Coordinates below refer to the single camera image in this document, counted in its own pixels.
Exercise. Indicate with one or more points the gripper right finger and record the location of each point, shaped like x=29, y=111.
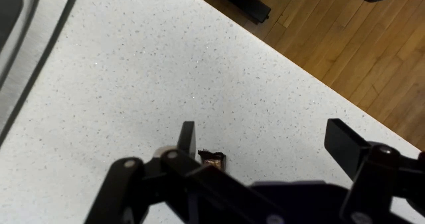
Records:
x=372, y=157

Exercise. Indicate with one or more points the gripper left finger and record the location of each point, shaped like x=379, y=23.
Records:
x=181, y=181

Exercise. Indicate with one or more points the brown wrapped chocolate bar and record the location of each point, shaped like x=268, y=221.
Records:
x=214, y=160

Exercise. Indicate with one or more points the stainless steel sink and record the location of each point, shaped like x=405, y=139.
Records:
x=20, y=48

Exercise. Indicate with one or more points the black stand leg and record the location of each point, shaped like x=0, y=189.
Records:
x=244, y=1

